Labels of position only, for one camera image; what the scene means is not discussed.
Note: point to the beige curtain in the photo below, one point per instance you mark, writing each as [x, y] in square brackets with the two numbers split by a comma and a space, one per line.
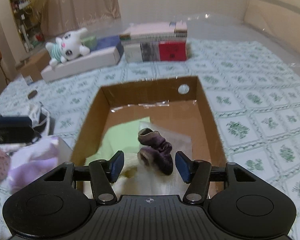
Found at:
[61, 16]

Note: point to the lavender cloth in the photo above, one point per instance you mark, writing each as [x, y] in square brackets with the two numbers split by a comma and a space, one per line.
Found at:
[31, 162]

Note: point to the purple velvet sock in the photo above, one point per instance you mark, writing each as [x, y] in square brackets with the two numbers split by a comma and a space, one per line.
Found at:
[155, 151]

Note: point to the light green cloth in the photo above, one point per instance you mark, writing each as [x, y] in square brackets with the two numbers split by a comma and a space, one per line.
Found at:
[122, 137]

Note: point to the cluttered bookshelf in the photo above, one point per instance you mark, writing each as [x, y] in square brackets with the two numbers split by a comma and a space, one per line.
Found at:
[26, 15]

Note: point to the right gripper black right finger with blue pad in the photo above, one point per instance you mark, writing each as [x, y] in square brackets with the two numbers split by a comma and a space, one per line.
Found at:
[196, 173]

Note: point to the floral green white tablecloth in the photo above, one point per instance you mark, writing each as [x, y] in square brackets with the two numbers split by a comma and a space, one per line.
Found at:
[254, 97]

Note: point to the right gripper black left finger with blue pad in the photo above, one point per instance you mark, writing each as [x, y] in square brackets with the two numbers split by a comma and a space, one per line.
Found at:
[103, 174]

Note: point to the small brown cardboard box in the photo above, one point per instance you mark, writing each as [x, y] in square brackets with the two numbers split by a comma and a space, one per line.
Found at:
[31, 70]

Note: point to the pink book stack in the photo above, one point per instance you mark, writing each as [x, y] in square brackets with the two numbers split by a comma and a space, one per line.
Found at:
[158, 31]

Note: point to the white bunny plush toy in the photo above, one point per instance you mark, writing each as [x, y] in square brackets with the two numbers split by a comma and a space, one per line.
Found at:
[67, 48]

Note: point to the long white box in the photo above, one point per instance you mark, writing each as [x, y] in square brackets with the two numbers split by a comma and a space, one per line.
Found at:
[97, 59]

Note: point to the blue flat box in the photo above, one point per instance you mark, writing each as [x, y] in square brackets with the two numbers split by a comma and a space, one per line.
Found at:
[110, 41]

